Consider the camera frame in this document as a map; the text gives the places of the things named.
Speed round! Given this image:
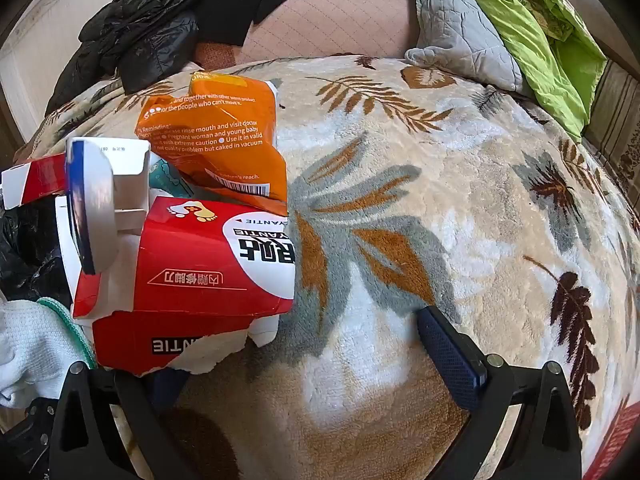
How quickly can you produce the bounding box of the black plastic bag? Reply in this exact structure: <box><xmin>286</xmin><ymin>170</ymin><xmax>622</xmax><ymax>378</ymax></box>
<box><xmin>0</xmin><ymin>200</ymin><xmax>73</xmax><ymax>303</ymax></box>

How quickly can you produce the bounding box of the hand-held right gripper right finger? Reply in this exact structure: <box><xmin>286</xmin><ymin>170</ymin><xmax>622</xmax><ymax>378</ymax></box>
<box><xmin>416</xmin><ymin>304</ymin><xmax>584</xmax><ymax>480</ymax></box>

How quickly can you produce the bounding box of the orange foil pouch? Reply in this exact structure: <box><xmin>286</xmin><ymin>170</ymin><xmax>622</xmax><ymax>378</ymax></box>
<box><xmin>136</xmin><ymin>72</ymin><xmax>290</xmax><ymax>216</ymax></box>

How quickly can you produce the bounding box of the teal tissue packet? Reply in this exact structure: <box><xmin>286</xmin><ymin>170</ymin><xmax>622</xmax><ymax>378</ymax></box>
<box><xmin>147</xmin><ymin>157</ymin><xmax>196</xmax><ymax>198</ymax></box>

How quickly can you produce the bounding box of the black puffer jacket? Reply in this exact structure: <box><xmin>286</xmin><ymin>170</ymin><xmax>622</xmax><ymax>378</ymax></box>
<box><xmin>45</xmin><ymin>0</ymin><xmax>221</xmax><ymax>116</ymax></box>

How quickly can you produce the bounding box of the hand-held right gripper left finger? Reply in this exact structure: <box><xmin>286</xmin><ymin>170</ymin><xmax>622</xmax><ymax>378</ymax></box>
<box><xmin>50</xmin><ymin>360</ymin><xmax>189</xmax><ymax>480</ymax></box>

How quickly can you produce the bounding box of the black cloth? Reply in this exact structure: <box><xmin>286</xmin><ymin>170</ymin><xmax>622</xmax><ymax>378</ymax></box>
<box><xmin>192</xmin><ymin>0</ymin><xmax>341</xmax><ymax>48</ymax></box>

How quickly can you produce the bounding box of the torn red white carton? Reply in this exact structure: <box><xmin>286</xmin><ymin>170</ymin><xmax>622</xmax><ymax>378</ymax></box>
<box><xmin>55</xmin><ymin>195</ymin><xmax>297</xmax><ymax>377</ymax></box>

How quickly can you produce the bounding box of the green quilt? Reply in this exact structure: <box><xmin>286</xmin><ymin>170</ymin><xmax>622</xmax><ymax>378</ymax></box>
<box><xmin>325</xmin><ymin>0</ymin><xmax>608</xmax><ymax>141</ymax></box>

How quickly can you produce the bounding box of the striped bolster cushion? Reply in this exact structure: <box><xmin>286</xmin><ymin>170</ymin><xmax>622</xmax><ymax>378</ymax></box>
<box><xmin>582</xmin><ymin>60</ymin><xmax>640</xmax><ymax>206</ymax></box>

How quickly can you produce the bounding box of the red plastic basket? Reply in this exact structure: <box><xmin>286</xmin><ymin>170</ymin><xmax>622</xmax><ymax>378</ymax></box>
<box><xmin>582</xmin><ymin>395</ymin><xmax>633</xmax><ymax>480</ymax></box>

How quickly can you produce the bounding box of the leaf-print blanket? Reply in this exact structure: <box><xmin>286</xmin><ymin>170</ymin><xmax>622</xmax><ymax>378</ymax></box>
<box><xmin>25</xmin><ymin>55</ymin><xmax>640</xmax><ymax>480</ymax></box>

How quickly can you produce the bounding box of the grey quilted pillow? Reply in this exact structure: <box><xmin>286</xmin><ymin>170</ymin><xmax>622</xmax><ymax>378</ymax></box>
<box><xmin>404</xmin><ymin>0</ymin><xmax>533</xmax><ymax>96</ymax></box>

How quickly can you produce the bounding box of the white knit glove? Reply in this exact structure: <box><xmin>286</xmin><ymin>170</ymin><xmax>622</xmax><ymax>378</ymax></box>
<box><xmin>0</xmin><ymin>297</ymin><xmax>97</xmax><ymax>411</ymax></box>

